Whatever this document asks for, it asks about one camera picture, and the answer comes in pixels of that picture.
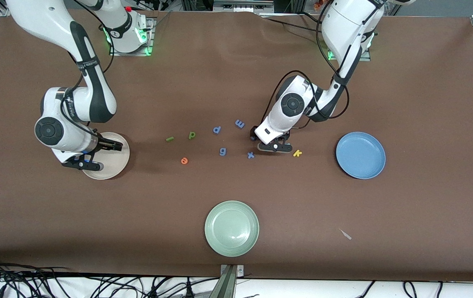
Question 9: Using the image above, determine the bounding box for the pale green round plate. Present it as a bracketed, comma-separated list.
[204, 200, 260, 257]

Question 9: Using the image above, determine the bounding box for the brown table cover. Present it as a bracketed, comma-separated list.
[0, 6, 473, 283]

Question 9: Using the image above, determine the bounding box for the black base power cable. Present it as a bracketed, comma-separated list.
[259, 14, 328, 38]

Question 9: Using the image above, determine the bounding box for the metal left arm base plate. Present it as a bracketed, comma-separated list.
[327, 22, 372, 62]

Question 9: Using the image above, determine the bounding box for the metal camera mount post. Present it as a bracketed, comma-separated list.
[210, 264, 245, 298]

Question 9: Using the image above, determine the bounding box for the beige round plate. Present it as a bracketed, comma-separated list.
[82, 132, 130, 180]

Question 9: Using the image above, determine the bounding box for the blue round plate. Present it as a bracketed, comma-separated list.
[336, 132, 386, 180]

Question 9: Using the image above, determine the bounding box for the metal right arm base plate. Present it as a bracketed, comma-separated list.
[109, 17, 154, 56]

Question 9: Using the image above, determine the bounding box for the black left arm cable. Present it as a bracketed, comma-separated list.
[261, 0, 351, 130]

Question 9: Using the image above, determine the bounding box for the thick black floor cable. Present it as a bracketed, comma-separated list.
[0, 268, 72, 278]

